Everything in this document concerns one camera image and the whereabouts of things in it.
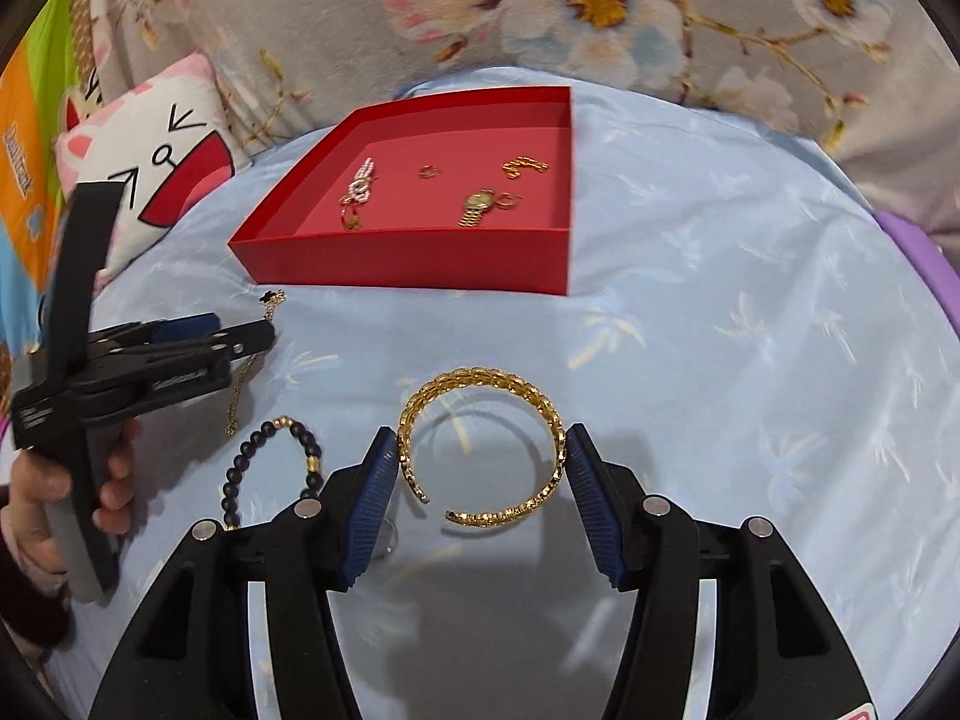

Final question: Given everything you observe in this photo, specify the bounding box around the gold cuff bracelet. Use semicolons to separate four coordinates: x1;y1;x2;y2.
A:
396;367;567;530

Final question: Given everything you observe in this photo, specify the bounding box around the thin gold chain bracelet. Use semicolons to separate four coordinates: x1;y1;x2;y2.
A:
225;291;290;440

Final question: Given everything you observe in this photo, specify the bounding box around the red cardboard box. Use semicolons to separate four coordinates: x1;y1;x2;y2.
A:
227;86;575;297

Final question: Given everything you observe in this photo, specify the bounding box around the colourful cartoon mat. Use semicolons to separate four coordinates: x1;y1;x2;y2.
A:
0;0;102;361

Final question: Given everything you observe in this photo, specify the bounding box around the purple mat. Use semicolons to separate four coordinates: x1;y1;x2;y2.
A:
874;210;960;331

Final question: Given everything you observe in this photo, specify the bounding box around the white cat face pillow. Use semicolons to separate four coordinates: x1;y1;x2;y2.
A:
56;52;237;286

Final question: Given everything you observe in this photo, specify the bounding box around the grey floral blanket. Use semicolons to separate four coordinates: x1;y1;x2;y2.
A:
75;0;960;241

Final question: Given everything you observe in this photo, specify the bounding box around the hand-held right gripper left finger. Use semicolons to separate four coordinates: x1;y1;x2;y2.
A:
88;426;400;720

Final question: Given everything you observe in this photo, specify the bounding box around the black bead bracelet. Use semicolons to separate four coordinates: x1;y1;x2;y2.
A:
221;415;325;533

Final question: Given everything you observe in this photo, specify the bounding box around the gold wristwatch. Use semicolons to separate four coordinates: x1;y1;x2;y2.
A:
457;187;500;228

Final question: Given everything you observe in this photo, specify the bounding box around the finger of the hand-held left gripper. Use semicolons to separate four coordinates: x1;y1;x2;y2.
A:
90;313;222;352
94;319;277;400

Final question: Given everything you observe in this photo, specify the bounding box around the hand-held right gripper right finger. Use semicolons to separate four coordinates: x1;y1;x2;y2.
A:
566;424;875;720

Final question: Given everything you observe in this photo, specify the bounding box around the person's left hand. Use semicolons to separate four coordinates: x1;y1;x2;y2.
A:
0;420;142;590

